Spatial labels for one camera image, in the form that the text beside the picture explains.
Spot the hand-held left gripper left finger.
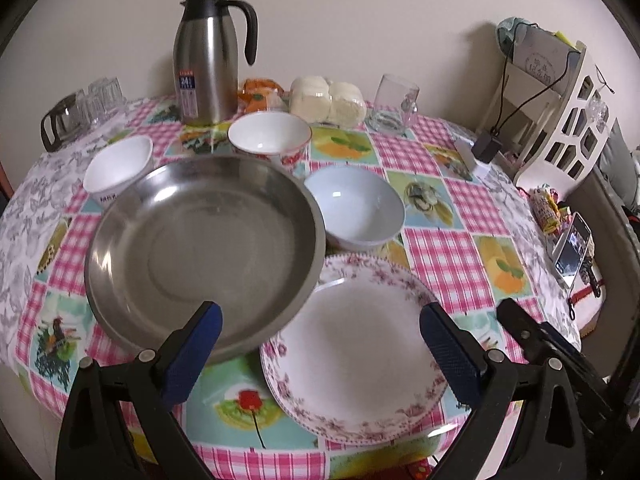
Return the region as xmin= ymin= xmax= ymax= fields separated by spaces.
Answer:
xmin=55 ymin=301 xmax=224 ymax=480

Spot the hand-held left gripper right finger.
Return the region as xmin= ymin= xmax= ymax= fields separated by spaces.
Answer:
xmin=419 ymin=301 xmax=588 ymax=480

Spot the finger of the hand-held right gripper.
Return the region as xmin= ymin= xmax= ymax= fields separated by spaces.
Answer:
xmin=496 ymin=297 xmax=616 ymax=426

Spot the stainless steel plate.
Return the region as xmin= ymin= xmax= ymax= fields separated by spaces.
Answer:
xmin=84 ymin=154 xmax=328 ymax=367

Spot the pink floral rimmed plate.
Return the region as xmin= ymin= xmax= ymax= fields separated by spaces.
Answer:
xmin=260 ymin=254 xmax=453 ymax=445

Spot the small white bowl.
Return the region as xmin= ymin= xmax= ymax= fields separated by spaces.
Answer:
xmin=82 ymin=136 xmax=154 ymax=209

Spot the white bowl with red print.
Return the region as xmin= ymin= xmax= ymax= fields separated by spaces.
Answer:
xmin=227 ymin=111 xmax=313 ymax=167

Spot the smartphone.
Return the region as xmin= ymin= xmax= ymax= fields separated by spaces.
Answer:
xmin=555 ymin=212 xmax=593 ymax=278

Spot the pink checkered tablecloth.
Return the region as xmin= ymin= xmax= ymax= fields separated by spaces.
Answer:
xmin=15 ymin=95 xmax=583 ymax=480

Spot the colourful snack packet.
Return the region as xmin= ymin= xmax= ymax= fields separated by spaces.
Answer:
xmin=530 ymin=187 xmax=568 ymax=233

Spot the light blue bowl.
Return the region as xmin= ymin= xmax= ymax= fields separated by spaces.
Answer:
xmin=303 ymin=166 xmax=405 ymax=252

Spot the white power strip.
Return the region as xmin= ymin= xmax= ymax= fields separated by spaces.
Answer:
xmin=454 ymin=137 xmax=493 ymax=178

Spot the black charger adapter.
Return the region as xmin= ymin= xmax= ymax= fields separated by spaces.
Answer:
xmin=472 ymin=130 xmax=502 ymax=163

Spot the white cutout storage rack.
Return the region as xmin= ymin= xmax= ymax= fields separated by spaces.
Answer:
xmin=480 ymin=20 xmax=618 ymax=193

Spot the clear glass mug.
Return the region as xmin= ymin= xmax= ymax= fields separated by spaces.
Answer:
xmin=367 ymin=74 xmax=421 ymax=136

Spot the clear glass cup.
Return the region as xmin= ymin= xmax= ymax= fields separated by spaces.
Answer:
xmin=89 ymin=76 xmax=125 ymax=112
xmin=80 ymin=92 xmax=110 ymax=127

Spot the orange snack packet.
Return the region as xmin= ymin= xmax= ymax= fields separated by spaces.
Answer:
xmin=237 ymin=77 xmax=291 ymax=113

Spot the glass coffee pot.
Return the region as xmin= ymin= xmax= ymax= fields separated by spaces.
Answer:
xmin=40 ymin=89 xmax=91 ymax=153

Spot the white paper packet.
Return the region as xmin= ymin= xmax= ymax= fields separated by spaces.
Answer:
xmin=515 ymin=27 xmax=572 ymax=87

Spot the bag of white steamed buns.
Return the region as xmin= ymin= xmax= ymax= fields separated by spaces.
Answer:
xmin=289 ymin=75 xmax=366 ymax=127

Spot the stainless steel thermos jug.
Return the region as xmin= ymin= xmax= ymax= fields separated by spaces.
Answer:
xmin=172 ymin=0 xmax=259 ymax=127

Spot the teal patterned pouch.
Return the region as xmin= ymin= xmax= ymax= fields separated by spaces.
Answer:
xmin=496 ymin=16 xmax=532 ymax=54

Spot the black cable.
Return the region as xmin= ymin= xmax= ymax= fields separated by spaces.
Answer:
xmin=497 ymin=47 xmax=578 ymax=131
xmin=495 ymin=20 xmax=538 ymax=133

